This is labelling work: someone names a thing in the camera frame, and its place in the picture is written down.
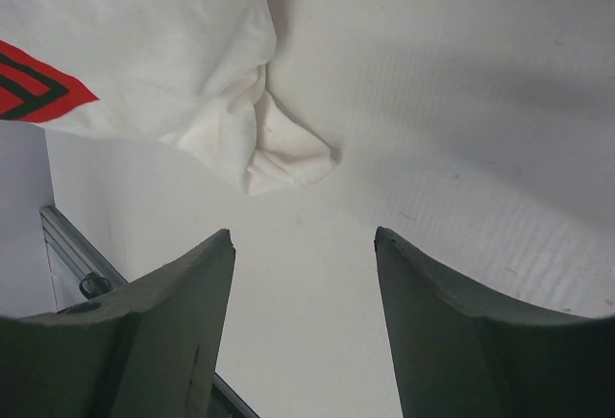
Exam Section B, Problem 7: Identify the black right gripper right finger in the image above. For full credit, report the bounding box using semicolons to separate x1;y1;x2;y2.
374;227;614;417

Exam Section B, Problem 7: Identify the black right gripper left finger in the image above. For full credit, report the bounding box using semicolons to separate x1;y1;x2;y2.
1;230;235;417

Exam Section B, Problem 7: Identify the white t shirt red print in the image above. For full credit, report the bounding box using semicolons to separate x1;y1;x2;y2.
1;0;334;195

